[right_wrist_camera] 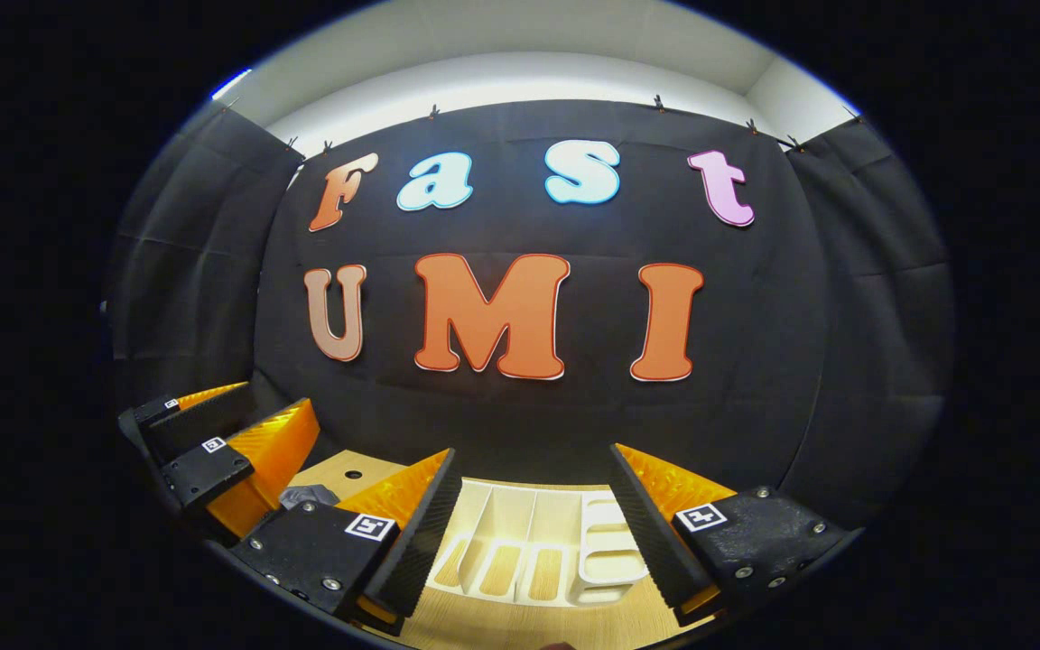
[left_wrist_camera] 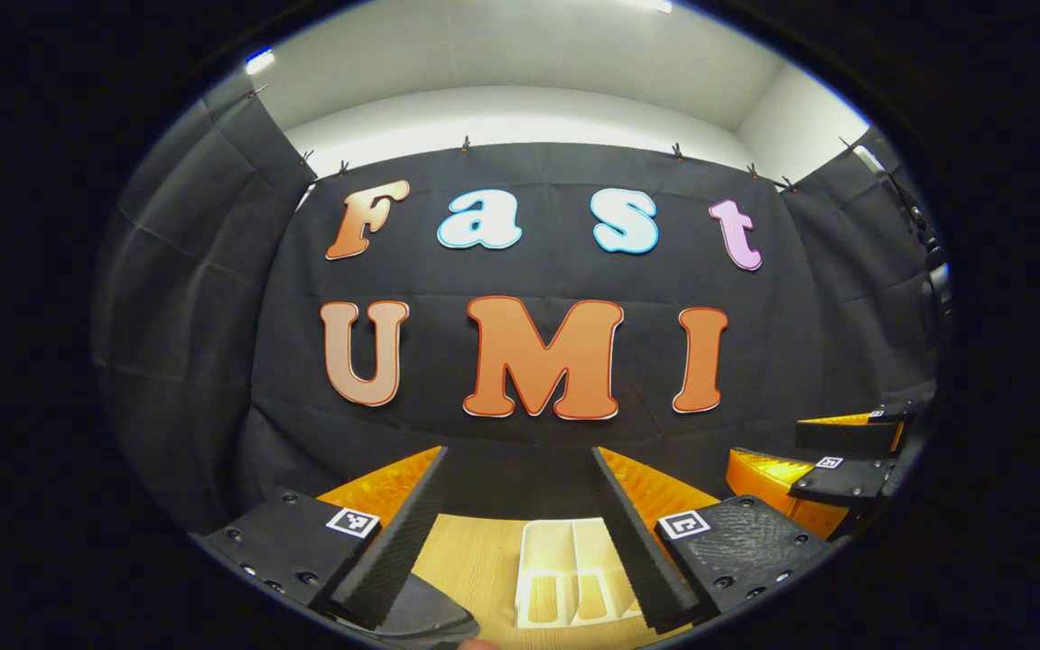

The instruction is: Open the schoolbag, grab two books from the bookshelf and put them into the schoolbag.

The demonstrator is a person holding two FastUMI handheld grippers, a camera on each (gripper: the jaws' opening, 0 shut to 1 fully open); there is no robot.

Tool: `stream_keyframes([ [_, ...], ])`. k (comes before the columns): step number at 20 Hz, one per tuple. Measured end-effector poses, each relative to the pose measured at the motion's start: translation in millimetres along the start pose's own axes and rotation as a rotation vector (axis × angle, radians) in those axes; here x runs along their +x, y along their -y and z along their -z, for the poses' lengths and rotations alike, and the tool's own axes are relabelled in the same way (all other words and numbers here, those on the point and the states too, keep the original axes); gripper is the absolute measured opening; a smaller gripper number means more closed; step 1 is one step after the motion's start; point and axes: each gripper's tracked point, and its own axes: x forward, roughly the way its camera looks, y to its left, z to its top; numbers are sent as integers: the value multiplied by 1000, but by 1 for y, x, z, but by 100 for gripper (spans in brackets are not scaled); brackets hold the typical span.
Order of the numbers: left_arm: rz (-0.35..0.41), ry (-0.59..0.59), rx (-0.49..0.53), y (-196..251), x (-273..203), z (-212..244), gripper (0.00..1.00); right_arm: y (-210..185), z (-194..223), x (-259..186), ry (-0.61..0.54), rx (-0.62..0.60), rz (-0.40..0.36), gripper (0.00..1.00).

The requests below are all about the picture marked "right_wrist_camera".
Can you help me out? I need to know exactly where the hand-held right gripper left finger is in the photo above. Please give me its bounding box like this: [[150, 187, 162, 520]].
[[233, 447, 464, 637]]

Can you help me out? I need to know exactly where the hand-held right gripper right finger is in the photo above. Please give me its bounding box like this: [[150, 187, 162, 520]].
[[608, 442, 864, 628]]

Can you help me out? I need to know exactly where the white plastic bookshelf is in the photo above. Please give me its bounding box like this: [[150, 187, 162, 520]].
[[425, 478, 653, 607]]

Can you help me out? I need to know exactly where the grey schoolbag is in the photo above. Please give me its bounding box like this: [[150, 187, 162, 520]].
[[278, 484, 341, 512]]

